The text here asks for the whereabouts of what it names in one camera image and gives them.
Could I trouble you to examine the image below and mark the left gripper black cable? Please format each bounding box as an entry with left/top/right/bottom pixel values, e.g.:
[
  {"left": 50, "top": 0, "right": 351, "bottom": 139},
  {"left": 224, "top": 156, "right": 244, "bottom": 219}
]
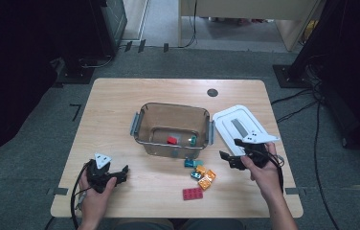
[{"left": 70, "top": 161, "right": 93, "bottom": 229}]

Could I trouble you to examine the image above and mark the black hanging cable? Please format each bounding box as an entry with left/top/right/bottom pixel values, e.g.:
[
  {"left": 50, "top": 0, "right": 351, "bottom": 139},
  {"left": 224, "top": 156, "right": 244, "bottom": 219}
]
[{"left": 178, "top": 0, "right": 199, "bottom": 49}]

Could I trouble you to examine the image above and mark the black cabinet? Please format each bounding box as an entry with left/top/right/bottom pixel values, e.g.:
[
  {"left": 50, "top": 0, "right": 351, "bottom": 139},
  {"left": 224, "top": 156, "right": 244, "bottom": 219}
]
[{"left": 88, "top": 0, "right": 128, "bottom": 59}]

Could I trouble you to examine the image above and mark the black floor tape corner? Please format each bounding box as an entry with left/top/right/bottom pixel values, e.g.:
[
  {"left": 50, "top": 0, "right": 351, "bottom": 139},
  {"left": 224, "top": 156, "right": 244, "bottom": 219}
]
[{"left": 69, "top": 103, "right": 82, "bottom": 122}]

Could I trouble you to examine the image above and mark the long black floor cable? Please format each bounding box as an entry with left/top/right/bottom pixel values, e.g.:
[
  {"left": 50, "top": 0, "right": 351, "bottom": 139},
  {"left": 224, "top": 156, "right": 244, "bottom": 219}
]
[{"left": 313, "top": 95, "right": 341, "bottom": 230}]

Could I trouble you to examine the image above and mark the yellow object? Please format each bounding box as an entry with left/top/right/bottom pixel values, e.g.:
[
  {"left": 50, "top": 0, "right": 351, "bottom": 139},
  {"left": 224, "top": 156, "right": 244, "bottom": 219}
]
[{"left": 302, "top": 19, "right": 319, "bottom": 44}]

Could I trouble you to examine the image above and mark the white plastic box lid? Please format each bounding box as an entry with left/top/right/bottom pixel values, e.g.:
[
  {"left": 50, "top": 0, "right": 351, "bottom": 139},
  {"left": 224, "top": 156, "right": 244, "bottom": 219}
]
[{"left": 212, "top": 104, "right": 281, "bottom": 157}]

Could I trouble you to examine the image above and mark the person's lap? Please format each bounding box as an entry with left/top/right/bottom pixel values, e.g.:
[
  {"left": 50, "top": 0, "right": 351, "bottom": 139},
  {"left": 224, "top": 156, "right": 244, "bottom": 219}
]
[{"left": 114, "top": 218, "right": 246, "bottom": 230}]

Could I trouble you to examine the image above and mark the person's left hand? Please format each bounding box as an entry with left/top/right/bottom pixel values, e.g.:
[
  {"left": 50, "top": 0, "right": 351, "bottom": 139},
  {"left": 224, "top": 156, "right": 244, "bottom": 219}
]
[{"left": 78, "top": 173, "right": 118, "bottom": 224}]

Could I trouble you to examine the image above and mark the beige wooden desk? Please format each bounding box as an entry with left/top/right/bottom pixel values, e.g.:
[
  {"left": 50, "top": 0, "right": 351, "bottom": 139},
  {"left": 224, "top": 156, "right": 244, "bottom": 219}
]
[{"left": 177, "top": 0, "right": 324, "bottom": 52}]

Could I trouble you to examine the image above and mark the person's right hand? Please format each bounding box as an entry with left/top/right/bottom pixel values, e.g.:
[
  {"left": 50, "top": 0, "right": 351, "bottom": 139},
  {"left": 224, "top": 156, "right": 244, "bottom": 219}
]
[{"left": 240, "top": 142, "right": 284, "bottom": 200}]

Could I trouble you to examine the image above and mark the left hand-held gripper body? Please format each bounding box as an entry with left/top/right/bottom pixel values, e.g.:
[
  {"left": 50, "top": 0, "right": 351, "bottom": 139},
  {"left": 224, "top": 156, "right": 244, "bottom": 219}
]
[{"left": 86, "top": 151, "right": 124, "bottom": 194}]

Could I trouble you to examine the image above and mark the clear plastic storage box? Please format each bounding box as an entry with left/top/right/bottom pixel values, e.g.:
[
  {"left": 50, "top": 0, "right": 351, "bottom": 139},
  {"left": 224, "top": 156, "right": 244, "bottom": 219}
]
[{"left": 129, "top": 102, "right": 215, "bottom": 160}]

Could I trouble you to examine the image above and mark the black stand base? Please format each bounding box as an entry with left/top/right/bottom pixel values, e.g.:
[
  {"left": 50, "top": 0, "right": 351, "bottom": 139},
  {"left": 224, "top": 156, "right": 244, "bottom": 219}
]
[
  {"left": 56, "top": 57, "right": 97, "bottom": 85},
  {"left": 272, "top": 64, "right": 314, "bottom": 89}
]

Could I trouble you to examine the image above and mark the long teal toy brick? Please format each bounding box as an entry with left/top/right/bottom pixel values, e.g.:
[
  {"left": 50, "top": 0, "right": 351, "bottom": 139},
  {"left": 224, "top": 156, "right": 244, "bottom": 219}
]
[{"left": 184, "top": 158, "right": 204, "bottom": 169}]

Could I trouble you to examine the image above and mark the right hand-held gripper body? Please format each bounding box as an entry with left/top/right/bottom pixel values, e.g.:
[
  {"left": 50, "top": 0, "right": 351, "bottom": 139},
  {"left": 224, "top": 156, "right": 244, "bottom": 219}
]
[{"left": 234, "top": 130, "right": 281, "bottom": 169}]

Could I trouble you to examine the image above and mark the grey tape strip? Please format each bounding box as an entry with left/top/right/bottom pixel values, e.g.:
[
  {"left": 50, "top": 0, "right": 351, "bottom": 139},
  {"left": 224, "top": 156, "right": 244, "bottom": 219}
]
[
  {"left": 47, "top": 187, "right": 69, "bottom": 196},
  {"left": 284, "top": 187, "right": 306, "bottom": 196}
]

